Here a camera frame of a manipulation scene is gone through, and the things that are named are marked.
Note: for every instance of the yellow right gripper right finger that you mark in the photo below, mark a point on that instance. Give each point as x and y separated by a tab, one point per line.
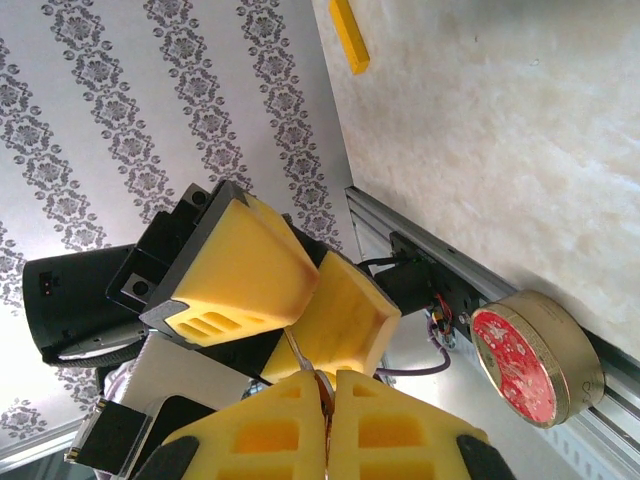
400	435

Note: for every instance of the aluminium table edge rail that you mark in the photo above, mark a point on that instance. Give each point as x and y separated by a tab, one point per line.
370	220

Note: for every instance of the round gold tin red lid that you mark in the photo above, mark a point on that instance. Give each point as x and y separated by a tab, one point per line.
515	360

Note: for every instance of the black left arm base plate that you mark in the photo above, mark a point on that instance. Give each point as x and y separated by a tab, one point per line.
462	300

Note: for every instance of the yellow wooden block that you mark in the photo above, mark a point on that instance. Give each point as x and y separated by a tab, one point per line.
350	35

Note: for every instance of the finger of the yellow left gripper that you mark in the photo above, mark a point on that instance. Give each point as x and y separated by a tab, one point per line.
350	320
240	270

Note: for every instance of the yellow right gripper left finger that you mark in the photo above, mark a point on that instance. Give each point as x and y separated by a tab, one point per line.
260	435

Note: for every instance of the grey metal sheet tray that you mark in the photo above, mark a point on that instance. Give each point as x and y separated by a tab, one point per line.
430	405

